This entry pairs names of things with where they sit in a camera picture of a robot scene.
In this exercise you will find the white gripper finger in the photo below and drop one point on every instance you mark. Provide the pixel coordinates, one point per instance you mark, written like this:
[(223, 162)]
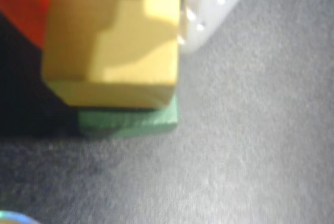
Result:
[(214, 12)]

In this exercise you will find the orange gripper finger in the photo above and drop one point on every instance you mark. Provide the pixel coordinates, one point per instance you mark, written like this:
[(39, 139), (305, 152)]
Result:
[(23, 4)]

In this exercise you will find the yellow cube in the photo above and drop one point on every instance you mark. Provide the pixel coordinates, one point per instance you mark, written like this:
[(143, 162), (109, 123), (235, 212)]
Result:
[(117, 51)]

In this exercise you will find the green cube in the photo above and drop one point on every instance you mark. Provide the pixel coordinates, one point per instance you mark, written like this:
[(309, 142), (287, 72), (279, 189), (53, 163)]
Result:
[(161, 122)]

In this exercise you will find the black felt mat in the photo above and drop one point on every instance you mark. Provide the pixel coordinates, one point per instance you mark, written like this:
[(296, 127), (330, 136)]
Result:
[(248, 130)]

